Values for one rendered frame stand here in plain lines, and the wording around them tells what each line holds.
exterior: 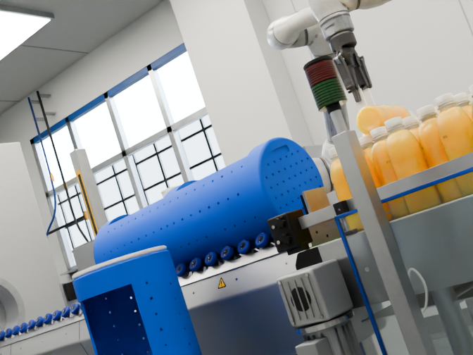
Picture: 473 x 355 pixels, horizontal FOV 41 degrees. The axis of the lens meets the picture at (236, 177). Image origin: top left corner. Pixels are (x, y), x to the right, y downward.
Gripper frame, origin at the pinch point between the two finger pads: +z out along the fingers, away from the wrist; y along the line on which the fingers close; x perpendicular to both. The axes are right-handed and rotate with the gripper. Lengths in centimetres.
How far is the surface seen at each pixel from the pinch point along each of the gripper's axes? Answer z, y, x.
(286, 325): 52, 22, -35
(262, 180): 12.3, 26.0, -23.5
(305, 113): -65, -254, -192
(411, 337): 56, 50, 20
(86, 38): -216, -206, -365
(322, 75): 2, 51, 21
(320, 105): 7, 52, 19
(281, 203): 19.7, 21.2, -23.4
